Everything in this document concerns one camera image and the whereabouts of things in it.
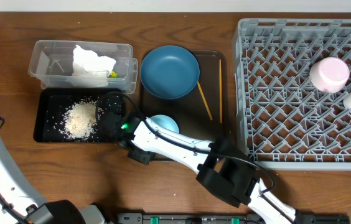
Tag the grey plastic dishwasher rack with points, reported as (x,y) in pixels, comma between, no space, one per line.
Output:
(283,121)

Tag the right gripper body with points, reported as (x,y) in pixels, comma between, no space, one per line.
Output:
(107,118)

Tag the rice leftovers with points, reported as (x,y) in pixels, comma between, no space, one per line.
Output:
(81,118)

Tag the pink white bowl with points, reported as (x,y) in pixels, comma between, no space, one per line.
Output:
(329,75)

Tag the clear plastic bin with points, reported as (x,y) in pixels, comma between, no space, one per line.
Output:
(51,63)

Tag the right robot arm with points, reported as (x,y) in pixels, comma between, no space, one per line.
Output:
(227,173)

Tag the dark brown serving tray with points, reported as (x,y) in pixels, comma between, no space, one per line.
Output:
(189,111)

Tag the black plastic tray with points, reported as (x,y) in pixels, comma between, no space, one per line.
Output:
(54,103)

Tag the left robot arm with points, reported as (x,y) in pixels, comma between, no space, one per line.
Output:
(21,203)

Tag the light blue bowl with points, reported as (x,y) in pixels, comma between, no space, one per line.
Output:
(166,122)

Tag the yellow green snack wrapper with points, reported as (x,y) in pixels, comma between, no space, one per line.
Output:
(113,75)

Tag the dark blue plate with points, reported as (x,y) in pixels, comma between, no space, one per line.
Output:
(169,72)

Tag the white napkin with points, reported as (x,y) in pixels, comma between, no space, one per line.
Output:
(89,69)

